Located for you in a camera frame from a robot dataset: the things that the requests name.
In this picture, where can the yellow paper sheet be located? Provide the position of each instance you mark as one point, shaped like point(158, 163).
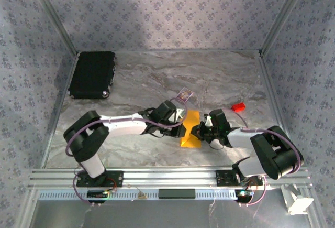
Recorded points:
point(192, 118)

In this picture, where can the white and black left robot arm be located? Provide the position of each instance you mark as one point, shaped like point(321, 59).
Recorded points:
point(123, 125)

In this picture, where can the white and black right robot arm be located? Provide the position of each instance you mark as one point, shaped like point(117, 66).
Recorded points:
point(240, 137)

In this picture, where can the small purple card box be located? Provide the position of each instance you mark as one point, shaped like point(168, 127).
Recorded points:
point(185, 93)

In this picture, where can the small red block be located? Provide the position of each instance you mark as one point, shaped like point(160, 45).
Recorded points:
point(238, 107)

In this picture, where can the black rectangular bar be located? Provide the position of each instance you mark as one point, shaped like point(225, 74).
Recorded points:
point(176, 194)

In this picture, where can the small tan scrap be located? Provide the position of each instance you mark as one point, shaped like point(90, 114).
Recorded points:
point(141, 195)

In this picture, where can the black ribbed hard case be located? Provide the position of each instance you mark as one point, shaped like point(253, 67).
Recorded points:
point(91, 74)

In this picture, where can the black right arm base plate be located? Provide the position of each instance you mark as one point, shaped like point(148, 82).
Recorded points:
point(225, 178)

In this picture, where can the wide aluminium rail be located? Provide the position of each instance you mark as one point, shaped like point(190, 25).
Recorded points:
point(170, 178)

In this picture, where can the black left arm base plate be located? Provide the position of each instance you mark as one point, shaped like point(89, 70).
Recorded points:
point(115, 179)

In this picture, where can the aluminium frame bar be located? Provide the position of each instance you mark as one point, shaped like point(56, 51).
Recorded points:
point(277, 107)
point(60, 107)

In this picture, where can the white plastic bracket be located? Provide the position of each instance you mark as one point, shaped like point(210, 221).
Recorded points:
point(298, 204)

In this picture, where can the aluminium frame post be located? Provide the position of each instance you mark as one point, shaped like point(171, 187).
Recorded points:
point(53, 15)
point(284, 15)

